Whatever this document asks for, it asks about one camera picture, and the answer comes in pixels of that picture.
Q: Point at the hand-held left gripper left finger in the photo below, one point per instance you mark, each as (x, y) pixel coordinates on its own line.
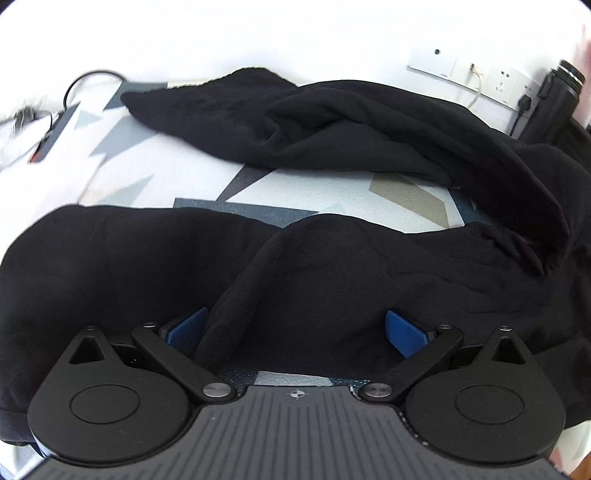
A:
(187, 333)

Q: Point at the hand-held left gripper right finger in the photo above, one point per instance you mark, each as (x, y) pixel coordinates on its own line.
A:
(406, 333)

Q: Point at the black long-sleeved shirt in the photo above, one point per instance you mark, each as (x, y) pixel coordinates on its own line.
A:
(323, 277)

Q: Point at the geometric patterned mat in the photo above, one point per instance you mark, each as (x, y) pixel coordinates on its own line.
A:
(161, 152)

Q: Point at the black flask bottle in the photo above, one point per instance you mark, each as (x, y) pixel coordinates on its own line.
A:
(554, 101)

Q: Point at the white wall socket panel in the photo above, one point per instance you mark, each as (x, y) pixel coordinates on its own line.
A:
(501, 85)
(464, 78)
(434, 62)

